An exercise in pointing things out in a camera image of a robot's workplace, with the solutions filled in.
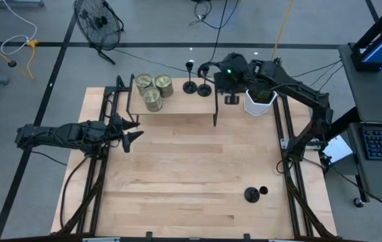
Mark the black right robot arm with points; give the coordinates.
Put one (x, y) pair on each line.
(298, 89)

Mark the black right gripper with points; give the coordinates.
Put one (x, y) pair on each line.
(231, 77)

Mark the wooden shelf riser black legs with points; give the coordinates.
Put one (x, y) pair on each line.
(177, 104)

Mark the black caster wheel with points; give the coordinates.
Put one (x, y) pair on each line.
(358, 202)

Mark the scented candle tin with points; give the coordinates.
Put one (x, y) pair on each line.
(152, 99)
(164, 85)
(143, 80)

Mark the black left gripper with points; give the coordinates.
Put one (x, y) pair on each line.
(113, 132)

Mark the white hexagonal plant pot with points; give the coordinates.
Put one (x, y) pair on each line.
(255, 109)

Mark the grey desk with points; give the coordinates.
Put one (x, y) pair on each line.
(372, 94)

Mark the dark keyboard desk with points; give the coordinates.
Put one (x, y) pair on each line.
(379, 178)

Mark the black electronics box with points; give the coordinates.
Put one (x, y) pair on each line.
(220, 90)

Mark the black aluminium rig frame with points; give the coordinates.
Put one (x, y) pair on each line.
(112, 90)

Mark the black floor fan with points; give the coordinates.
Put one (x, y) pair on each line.
(101, 21)

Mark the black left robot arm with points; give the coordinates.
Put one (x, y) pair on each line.
(60, 134)

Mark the black floor disc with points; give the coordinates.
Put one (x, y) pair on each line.
(12, 63)

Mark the white paper sheet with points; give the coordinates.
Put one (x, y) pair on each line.
(339, 149)

